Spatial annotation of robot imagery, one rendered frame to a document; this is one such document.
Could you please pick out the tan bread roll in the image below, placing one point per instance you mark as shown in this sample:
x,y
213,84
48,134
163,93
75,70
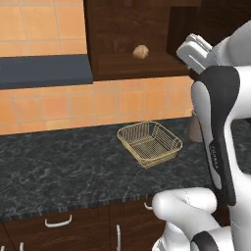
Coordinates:
x,y
140,52

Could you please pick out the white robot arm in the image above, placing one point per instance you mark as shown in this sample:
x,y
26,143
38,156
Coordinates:
x,y
215,98

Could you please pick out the dark brown wall cabinet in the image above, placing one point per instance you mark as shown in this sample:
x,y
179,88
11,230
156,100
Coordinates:
x,y
130,26

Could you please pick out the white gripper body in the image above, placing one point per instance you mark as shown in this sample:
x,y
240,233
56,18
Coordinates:
x,y
193,54

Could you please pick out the dark blue range hood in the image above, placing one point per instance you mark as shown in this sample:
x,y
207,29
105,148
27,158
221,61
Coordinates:
x,y
42,70

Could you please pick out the dark brown drawer front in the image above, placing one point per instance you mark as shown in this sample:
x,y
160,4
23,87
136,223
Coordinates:
x,y
78,232

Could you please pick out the dark brown base cabinet door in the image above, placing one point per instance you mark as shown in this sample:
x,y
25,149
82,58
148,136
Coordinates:
x,y
137,228

